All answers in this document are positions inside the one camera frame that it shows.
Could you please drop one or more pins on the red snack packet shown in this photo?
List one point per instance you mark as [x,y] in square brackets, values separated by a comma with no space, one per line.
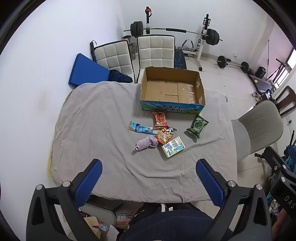
[160,118]

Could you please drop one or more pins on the orange panda snack packet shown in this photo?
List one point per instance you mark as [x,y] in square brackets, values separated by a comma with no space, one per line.
[164,135]

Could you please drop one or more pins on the person's right forearm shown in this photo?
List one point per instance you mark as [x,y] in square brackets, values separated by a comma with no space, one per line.
[284,224]

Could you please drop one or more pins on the person's dark pants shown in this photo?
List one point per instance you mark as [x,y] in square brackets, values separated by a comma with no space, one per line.
[166,224]

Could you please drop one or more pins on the green snack packet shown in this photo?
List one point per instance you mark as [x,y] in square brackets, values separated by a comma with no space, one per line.
[196,126]

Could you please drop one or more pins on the blue white tube packet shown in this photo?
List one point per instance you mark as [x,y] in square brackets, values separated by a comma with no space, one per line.
[141,128]

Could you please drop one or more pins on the grey stool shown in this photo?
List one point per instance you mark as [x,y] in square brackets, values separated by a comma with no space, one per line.
[99,209]

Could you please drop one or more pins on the blue foam mat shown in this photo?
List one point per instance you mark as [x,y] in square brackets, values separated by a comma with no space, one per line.
[87,71]

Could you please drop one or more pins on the white shoes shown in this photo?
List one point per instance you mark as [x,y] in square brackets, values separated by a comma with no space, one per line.
[256,95]

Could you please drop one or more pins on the white padded chair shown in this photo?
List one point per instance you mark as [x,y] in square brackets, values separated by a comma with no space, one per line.
[155,51]
[111,55]

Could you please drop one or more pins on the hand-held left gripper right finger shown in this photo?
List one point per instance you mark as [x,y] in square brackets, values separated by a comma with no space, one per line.
[209,183]

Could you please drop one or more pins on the black folded umbrella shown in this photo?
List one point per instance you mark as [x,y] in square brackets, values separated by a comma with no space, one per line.
[93,49]

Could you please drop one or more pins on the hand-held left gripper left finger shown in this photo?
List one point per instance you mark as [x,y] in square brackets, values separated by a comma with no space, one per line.
[89,183]

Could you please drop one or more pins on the small floor barbell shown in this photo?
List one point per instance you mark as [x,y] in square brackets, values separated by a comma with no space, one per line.
[222,61]

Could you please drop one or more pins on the dark blue jacket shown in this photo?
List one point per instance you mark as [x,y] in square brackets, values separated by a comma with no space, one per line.
[119,76]

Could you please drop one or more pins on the beige plastic chair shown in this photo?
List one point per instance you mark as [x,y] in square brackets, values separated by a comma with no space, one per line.
[261,125]

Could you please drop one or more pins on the grey table cloth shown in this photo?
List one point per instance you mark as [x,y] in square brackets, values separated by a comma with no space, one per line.
[104,129]

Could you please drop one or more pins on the long barbell with black plates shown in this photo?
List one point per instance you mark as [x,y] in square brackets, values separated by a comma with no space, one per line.
[175,30]

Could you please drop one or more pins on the dark wooden chair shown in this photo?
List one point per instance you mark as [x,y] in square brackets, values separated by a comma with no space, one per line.
[285,99]

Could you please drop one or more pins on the white weight bench rack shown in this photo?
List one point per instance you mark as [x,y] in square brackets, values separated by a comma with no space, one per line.
[200,48]

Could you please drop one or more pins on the black blue bench pad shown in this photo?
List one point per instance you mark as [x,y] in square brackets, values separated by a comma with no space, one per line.
[180,60]

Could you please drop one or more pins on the window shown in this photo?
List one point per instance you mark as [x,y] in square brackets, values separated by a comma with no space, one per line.
[289,67]

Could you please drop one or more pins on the black speaker box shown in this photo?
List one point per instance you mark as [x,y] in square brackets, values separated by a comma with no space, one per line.
[260,72]

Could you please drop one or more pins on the purple socks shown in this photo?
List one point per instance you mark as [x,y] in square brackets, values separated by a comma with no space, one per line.
[144,143]

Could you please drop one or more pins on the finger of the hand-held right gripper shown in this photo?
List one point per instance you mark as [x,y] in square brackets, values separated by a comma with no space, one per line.
[291,160]
[276,161]

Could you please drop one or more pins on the clear water jug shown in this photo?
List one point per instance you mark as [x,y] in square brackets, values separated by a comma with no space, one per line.
[133,52]

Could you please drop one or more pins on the cardboard box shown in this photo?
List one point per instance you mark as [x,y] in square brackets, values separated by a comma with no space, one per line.
[161,90]

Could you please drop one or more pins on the small cardboard piece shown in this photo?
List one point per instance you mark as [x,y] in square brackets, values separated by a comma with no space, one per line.
[91,223]

